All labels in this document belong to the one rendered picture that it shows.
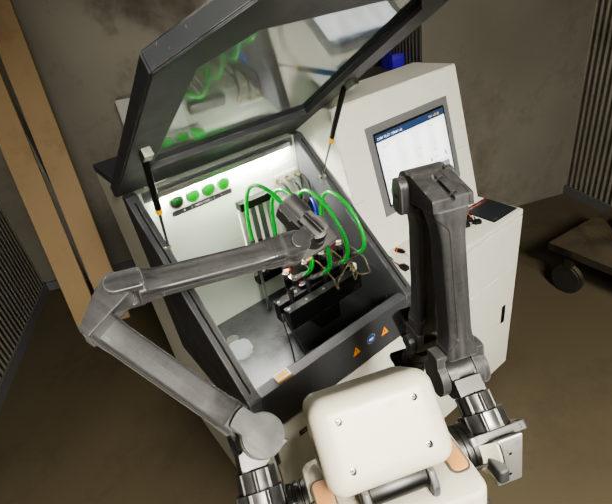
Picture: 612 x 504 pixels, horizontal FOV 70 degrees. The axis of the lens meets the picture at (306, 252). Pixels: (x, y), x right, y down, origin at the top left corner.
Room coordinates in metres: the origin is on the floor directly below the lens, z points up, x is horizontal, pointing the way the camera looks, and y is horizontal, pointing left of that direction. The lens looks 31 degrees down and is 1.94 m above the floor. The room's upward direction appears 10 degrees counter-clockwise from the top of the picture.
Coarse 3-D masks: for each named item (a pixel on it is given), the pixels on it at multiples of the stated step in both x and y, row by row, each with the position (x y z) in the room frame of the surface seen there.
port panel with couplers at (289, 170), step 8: (296, 160) 1.65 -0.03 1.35; (272, 168) 1.59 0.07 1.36; (280, 168) 1.61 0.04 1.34; (288, 168) 1.63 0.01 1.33; (296, 168) 1.65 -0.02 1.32; (272, 176) 1.59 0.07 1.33; (280, 176) 1.61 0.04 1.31; (288, 176) 1.61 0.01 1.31; (296, 176) 1.65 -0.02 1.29; (272, 184) 1.59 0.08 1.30; (280, 184) 1.57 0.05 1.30; (288, 184) 1.62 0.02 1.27; (280, 192) 1.60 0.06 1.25; (296, 192) 1.64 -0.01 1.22
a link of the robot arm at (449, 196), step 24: (432, 168) 0.72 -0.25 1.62; (432, 192) 0.65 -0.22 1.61; (456, 192) 0.65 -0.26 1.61; (432, 216) 0.64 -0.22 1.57; (456, 216) 0.63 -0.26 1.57; (432, 240) 0.65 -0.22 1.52; (456, 240) 0.62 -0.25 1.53; (432, 264) 0.66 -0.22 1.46; (456, 264) 0.62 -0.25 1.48; (456, 288) 0.61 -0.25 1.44; (456, 312) 0.60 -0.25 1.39; (456, 336) 0.59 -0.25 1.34; (432, 360) 0.60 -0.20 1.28; (456, 360) 0.58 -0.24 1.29; (480, 360) 0.59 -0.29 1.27; (432, 384) 0.60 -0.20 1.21
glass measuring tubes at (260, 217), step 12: (264, 192) 1.54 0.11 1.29; (240, 204) 1.47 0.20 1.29; (252, 204) 1.49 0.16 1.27; (264, 204) 1.55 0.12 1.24; (240, 216) 1.49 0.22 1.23; (252, 216) 1.50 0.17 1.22; (264, 216) 1.52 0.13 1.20; (252, 228) 1.51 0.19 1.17; (264, 228) 1.52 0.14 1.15; (264, 276) 1.48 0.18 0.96
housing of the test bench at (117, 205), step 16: (112, 160) 1.58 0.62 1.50; (112, 176) 1.40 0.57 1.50; (112, 192) 1.44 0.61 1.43; (112, 208) 1.55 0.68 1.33; (128, 224) 1.40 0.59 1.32; (128, 240) 1.51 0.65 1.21; (144, 256) 1.36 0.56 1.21; (160, 304) 1.42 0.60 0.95; (160, 320) 1.55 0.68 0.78; (176, 336) 1.38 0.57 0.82; (176, 352) 1.50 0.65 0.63; (224, 448) 1.34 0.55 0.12
